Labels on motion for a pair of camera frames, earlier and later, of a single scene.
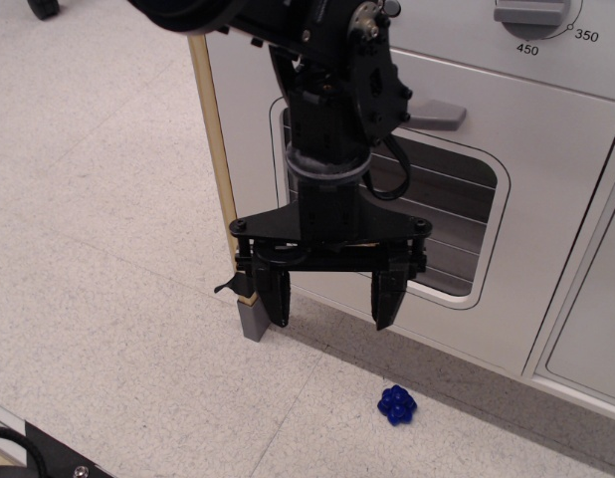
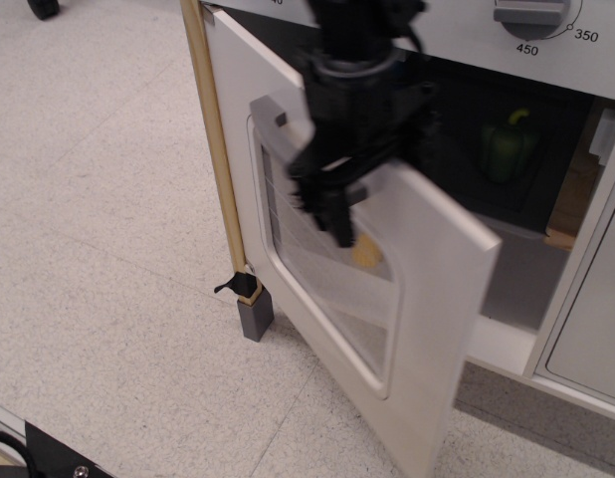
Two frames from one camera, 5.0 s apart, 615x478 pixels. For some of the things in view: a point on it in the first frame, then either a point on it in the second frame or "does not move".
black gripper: [331, 227] → [367, 119]
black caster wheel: [44, 9] does not move
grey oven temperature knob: [530, 20] does not move
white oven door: [504, 172] → [393, 324]
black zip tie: [239, 283] does not move
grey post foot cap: [255, 321] does not move
